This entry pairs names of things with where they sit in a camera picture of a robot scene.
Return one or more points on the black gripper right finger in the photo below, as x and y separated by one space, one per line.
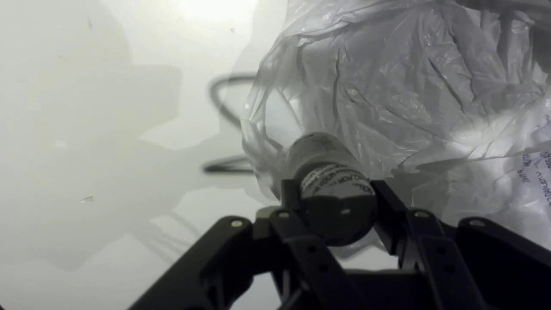
414 229

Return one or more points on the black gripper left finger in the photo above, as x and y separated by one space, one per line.
293 198

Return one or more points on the small white pill bottle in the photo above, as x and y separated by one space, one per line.
333 189

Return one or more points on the crumpled clear plastic bag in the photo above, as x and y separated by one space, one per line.
414 86

